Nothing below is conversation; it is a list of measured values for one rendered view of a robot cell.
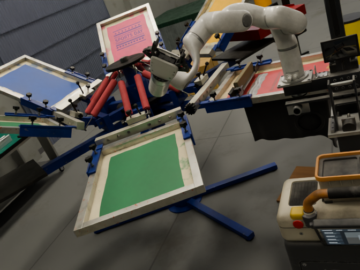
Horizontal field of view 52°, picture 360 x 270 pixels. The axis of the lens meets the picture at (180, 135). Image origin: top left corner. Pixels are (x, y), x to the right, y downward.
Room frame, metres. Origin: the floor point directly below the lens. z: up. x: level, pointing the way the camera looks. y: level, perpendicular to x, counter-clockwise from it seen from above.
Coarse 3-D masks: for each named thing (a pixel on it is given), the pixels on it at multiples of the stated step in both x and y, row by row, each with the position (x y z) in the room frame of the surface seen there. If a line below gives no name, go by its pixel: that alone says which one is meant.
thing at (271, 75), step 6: (306, 66) 2.23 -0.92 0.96; (312, 66) 2.19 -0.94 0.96; (318, 66) 2.15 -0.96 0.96; (324, 66) 2.12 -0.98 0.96; (264, 72) 2.43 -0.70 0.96; (270, 72) 2.38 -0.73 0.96; (276, 72) 2.34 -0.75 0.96; (318, 72) 2.06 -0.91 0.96; (252, 78) 2.41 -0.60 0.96; (270, 78) 2.28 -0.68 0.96
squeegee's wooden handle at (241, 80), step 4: (248, 64) 2.40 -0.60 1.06; (252, 64) 2.44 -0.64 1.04; (244, 68) 2.35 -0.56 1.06; (248, 68) 2.35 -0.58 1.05; (252, 68) 2.42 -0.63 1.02; (244, 72) 2.28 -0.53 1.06; (248, 72) 2.33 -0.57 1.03; (252, 72) 2.40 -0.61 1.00; (240, 76) 2.23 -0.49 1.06; (244, 76) 2.27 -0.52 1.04; (248, 76) 2.32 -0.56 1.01; (236, 80) 2.18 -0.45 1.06; (240, 80) 2.19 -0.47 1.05; (244, 80) 2.25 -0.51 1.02; (236, 84) 2.15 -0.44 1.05; (240, 84) 2.18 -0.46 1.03; (244, 84) 2.23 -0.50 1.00
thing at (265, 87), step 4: (264, 84) 2.22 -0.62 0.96; (268, 84) 2.19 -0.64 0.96; (248, 88) 2.25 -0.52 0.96; (260, 88) 2.17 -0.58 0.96; (264, 88) 2.15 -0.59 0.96; (268, 88) 2.12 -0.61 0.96; (244, 92) 2.22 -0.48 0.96; (260, 92) 2.11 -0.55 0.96; (264, 92) 2.09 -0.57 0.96; (268, 92) 2.06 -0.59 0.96; (228, 96) 2.25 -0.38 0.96
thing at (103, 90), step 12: (144, 60) 2.90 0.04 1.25; (120, 72) 2.68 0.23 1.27; (144, 72) 2.61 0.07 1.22; (108, 84) 2.64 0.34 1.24; (120, 84) 2.58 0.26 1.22; (96, 96) 2.69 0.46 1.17; (108, 96) 2.60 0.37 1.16; (144, 96) 2.44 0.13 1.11; (96, 108) 2.55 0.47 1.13; (144, 108) 2.38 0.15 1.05
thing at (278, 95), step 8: (304, 56) 2.33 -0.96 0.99; (312, 56) 2.30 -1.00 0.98; (320, 56) 2.27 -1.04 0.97; (272, 64) 2.45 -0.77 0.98; (280, 64) 2.42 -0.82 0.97; (232, 72) 2.59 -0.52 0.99; (240, 72) 2.58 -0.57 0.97; (224, 80) 2.48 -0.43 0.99; (224, 88) 2.38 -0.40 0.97; (216, 96) 2.25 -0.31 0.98; (256, 96) 1.99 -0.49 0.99; (264, 96) 1.95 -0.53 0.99; (272, 96) 1.93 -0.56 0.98; (280, 96) 1.90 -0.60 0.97; (288, 96) 1.88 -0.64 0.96
